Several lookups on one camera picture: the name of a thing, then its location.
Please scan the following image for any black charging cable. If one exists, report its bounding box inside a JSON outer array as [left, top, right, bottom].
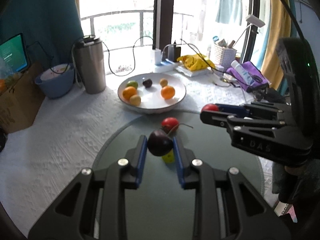
[[102, 36, 157, 77]]

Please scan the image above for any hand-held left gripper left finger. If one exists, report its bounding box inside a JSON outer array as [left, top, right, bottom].
[[28, 135, 148, 240]]

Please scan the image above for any yellow plastic bag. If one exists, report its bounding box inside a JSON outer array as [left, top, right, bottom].
[[177, 54, 215, 71]]

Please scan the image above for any white plate with dark rim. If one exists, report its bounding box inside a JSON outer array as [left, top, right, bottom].
[[117, 72, 187, 114]]

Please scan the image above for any white desk lamp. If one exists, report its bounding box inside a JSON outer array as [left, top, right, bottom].
[[234, 15, 265, 48]]

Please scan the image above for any balcony railing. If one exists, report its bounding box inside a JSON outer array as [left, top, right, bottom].
[[80, 9, 194, 55]]

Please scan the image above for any hanging light blue towel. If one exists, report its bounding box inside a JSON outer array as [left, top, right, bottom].
[[215, 0, 243, 25]]

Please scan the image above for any red fruit with stem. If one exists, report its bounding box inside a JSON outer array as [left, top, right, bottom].
[[161, 117, 193, 137]]

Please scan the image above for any white power strip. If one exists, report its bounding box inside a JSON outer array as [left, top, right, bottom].
[[154, 59, 179, 72]]

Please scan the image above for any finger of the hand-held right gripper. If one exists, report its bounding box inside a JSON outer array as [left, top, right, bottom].
[[215, 102, 288, 117], [200, 110, 285, 133]]

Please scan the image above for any thin black cable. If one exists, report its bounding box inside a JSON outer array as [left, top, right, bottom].
[[180, 40, 225, 75]]

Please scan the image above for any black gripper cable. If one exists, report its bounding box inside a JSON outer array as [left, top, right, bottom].
[[267, 0, 304, 40]]

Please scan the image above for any clear plastic bag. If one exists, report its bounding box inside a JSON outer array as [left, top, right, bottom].
[[0, 60, 23, 93]]

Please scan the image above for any small red fruit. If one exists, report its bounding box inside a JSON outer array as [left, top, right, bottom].
[[202, 104, 220, 113]]

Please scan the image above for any teal curtain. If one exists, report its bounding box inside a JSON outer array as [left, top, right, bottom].
[[0, 0, 84, 68]]

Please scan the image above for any white perforated basket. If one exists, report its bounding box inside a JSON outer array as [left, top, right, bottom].
[[209, 42, 237, 65]]

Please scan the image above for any brown cardboard box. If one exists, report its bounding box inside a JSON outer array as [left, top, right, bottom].
[[0, 61, 45, 134]]

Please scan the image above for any black round object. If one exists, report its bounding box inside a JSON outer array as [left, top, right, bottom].
[[0, 127, 8, 153]]

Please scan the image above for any black power adapter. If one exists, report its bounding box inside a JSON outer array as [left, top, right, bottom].
[[255, 89, 290, 103]]

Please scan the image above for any yellow curtain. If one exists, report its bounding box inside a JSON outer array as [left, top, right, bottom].
[[260, 0, 292, 83]]

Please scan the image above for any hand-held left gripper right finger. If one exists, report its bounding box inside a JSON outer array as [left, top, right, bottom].
[[172, 136, 292, 240]]

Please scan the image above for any stainless steel tumbler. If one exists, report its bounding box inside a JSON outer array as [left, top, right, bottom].
[[72, 35, 107, 95]]

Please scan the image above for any tablet with lit screen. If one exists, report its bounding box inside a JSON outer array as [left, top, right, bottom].
[[0, 33, 28, 73]]

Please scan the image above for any white paper packet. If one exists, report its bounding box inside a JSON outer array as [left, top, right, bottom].
[[175, 65, 210, 77]]

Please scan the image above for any orange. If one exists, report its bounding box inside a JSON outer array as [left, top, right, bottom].
[[161, 86, 176, 100], [122, 86, 137, 100]]

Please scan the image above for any blue plastic bowl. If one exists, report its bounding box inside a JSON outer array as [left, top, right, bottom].
[[34, 63, 75, 99]]

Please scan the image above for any purple cloth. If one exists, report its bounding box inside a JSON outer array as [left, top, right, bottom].
[[226, 61, 270, 92]]

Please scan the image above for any black charger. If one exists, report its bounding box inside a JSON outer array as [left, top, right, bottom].
[[167, 45, 181, 62]]

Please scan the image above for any black window frame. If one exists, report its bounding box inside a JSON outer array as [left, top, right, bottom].
[[153, 0, 174, 58]]

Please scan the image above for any white charger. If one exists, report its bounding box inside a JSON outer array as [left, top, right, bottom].
[[151, 49, 162, 65]]

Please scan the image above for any white textured tablecloth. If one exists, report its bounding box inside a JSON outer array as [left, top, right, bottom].
[[0, 67, 275, 230]]

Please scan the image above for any round grey placemat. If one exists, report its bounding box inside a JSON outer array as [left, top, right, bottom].
[[91, 116, 265, 240]]

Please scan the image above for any white tube bottle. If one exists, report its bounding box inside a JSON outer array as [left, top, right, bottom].
[[230, 60, 255, 85]]

